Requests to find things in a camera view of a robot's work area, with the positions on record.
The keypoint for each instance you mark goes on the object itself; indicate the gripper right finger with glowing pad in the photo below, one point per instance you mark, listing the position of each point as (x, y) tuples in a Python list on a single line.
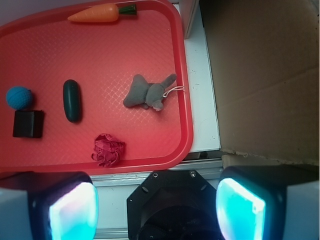
[(269, 202)]

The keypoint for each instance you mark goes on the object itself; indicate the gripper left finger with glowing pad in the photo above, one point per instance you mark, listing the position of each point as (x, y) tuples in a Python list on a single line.
[(48, 206)]

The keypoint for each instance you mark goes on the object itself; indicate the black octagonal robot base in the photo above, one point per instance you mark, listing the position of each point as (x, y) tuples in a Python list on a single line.
[(173, 205)]

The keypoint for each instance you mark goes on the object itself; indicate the blue textured ball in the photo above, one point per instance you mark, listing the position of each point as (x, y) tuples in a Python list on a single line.
[(19, 98)]

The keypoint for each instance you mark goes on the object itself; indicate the crumpled red cloth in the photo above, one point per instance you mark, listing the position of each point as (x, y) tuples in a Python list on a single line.
[(108, 150)]

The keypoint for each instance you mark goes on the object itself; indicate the black cube block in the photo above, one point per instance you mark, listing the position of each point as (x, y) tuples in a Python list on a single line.
[(28, 123)]

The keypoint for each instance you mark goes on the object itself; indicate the dark green toy cucumber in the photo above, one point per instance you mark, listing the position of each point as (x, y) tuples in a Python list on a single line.
[(72, 101)]

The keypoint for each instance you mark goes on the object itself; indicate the grey plush elephant toy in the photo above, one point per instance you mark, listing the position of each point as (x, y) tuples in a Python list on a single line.
[(150, 95)]

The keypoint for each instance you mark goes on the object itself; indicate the brown cardboard box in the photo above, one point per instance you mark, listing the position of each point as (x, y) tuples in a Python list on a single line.
[(265, 64)]

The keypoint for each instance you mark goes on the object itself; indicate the red plastic tray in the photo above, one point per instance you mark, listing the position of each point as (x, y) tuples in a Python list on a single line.
[(43, 50)]

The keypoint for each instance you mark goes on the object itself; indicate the orange toy carrot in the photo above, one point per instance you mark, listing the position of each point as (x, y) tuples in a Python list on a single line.
[(103, 13)]

